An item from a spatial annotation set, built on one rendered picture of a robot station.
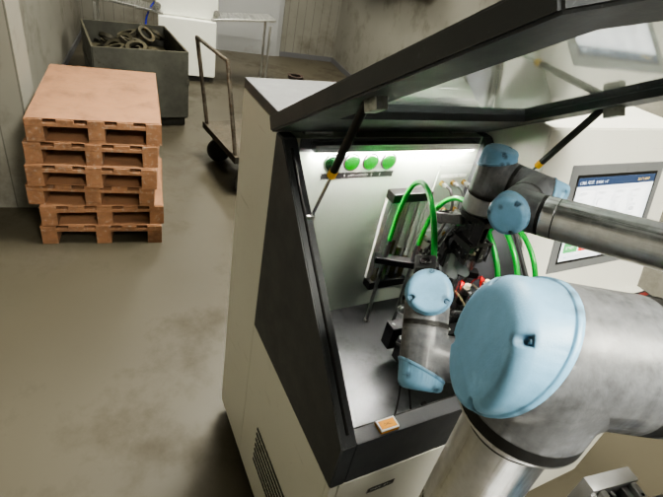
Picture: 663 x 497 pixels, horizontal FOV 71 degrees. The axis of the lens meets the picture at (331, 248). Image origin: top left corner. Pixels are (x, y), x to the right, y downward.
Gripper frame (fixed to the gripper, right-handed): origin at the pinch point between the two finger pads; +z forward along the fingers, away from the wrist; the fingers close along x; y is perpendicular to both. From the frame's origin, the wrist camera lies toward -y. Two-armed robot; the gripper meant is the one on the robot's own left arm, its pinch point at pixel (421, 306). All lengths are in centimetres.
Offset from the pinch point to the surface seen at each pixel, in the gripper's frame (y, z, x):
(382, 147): -42.3, 5.0, -11.9
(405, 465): 39.2, 26.5, -1.5
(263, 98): -51, -6, -43
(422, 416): 25.3, 13.4, 1.8
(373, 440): 30.8, 5.0, -9.4
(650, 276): -57, 210, 149
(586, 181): -45, 32, 48
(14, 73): -132, 97, -233
